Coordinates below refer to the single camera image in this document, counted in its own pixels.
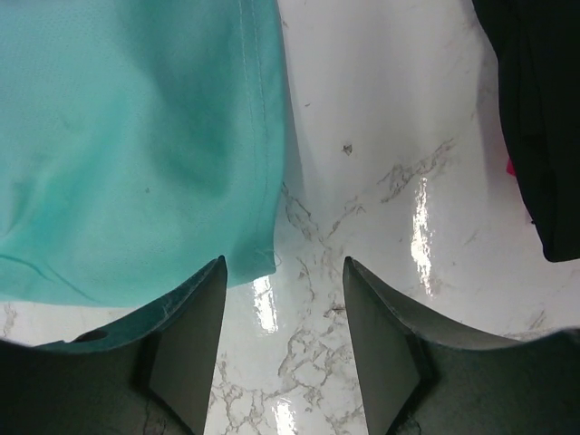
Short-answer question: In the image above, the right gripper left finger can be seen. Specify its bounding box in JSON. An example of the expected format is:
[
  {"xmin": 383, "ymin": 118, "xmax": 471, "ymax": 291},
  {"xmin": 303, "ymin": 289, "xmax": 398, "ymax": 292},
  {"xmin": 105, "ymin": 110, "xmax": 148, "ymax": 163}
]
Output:
[{"xmin": 31, "ymin": 255, "xmax": 227, "ymax": 435}]

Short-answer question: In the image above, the teal t shirt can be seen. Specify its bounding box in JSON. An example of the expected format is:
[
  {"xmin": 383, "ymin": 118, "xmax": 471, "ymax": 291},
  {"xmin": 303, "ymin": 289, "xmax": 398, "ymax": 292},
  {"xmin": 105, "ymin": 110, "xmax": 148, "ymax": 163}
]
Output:
[{"xmin": 1, "ymin": 1, "xmax": 287, "ymax": 306}]

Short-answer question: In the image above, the magenta folded t shirt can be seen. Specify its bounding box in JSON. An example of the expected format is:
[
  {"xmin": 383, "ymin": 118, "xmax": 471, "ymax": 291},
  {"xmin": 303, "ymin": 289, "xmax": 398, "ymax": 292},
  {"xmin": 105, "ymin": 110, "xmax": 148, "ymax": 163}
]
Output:
[{"xmin": 506, "ymin": 159, "xmax": 516, "ymax": 177}]

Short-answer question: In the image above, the black folded t shirt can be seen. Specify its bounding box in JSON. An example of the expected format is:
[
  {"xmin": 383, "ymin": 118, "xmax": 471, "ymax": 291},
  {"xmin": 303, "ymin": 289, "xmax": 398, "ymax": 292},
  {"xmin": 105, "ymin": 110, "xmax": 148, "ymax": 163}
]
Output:
[{"xmin": 473, "ymin": 1, "xmax": 579, "ymax": 263}]

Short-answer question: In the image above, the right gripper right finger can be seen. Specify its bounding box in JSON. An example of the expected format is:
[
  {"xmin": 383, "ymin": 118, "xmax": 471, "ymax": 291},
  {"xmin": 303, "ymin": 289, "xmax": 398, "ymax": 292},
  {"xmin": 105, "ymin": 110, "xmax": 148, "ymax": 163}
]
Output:
[{"xmin": 342, "ymin": 256, "xmax": 545, "ymax": 435}]

